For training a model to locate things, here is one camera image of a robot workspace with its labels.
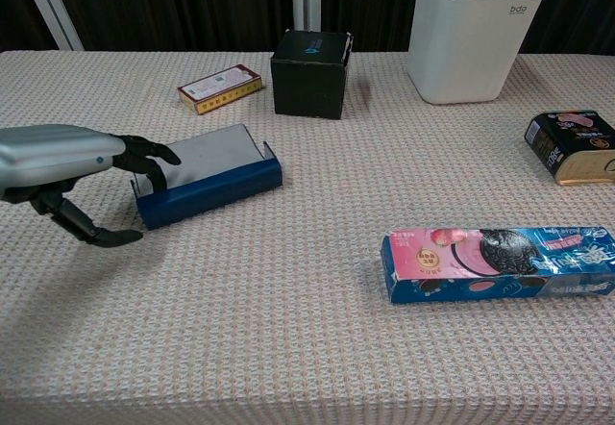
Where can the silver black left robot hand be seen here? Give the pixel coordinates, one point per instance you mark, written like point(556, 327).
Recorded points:
point(53, 156)

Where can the dark blue glasses case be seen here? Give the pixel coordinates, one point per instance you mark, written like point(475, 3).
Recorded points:
point(206, 199)

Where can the red gold flat box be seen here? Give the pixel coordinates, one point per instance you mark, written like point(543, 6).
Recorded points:
point(216, 86)

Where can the black cube cardboard box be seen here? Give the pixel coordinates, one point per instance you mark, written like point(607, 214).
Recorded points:
point(307, 83)

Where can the beige woven tablecloth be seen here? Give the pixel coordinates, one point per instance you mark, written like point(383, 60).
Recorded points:
point(288, 348)

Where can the blue pink cookie box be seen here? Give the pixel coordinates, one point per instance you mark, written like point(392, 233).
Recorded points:
point(480, 261)

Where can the black pleated curtain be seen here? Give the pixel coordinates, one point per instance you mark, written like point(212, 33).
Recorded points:
point(182, 7)

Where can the white square trash bin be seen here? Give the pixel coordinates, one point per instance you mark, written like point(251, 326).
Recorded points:
point(461, 50)

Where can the black gold meat tin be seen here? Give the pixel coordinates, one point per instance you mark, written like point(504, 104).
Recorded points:
point(567, 151)

